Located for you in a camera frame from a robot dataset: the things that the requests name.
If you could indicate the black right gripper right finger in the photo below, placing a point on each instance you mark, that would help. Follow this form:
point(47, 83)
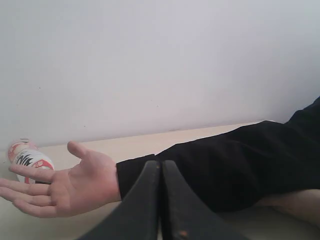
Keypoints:
point(185, 216)

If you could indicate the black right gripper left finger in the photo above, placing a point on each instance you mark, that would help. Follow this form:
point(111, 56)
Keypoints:
point(136, 217)

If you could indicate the pink peach drink bottle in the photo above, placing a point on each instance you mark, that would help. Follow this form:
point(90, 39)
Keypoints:
point(25, 153)

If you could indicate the person's open bare hand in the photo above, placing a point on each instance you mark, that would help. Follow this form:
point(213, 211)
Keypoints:
point(87, 186)

